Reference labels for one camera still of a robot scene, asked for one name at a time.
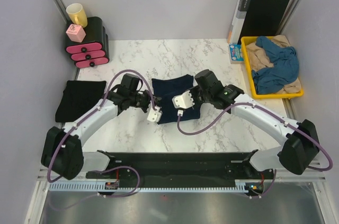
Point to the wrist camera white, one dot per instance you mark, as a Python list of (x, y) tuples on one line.
[(184, 101), (154, 115)]

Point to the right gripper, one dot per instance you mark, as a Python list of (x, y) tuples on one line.
[(193, 91)]

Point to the folded black t shirt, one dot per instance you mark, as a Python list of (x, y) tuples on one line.
[(78, 98)]

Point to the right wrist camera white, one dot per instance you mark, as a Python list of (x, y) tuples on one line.
[(184, 101)]

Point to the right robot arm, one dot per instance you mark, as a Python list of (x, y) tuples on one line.
[(298, 141)]

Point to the yellow mug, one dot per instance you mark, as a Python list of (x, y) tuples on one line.
[(77, 14)]

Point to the pink cube box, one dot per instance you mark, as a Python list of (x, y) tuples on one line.
[(75, 33)]

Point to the aluminium rail frame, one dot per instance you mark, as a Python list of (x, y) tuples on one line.
[(125, 192)]

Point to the blue small book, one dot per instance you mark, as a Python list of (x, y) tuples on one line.
[(235, 52)]

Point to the black orange folder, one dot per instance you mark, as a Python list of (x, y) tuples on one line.
[(253, 18)]

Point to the black pink drawer unit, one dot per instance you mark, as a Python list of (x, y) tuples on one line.
[(93, 50)]

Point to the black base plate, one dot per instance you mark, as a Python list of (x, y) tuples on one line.
[(180, 170)]

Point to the right cable duct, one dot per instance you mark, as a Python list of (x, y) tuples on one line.
[(257, 187)]

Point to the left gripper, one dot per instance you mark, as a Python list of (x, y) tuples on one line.
[(145, 92)]

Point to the left cable duct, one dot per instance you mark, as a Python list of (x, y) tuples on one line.
[(84, 186)]

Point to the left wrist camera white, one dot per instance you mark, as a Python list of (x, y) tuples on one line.
[(154, 115)]

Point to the cable duct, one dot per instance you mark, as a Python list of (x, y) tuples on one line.
[(257, 187), (84, 186)]

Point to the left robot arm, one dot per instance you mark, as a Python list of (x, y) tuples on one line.
[(63, 154)]

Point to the navy blue t shirt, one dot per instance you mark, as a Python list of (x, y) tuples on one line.
[(166, 90)]

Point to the yellow plastic bin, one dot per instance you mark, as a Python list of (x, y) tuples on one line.
[(244, 42)]

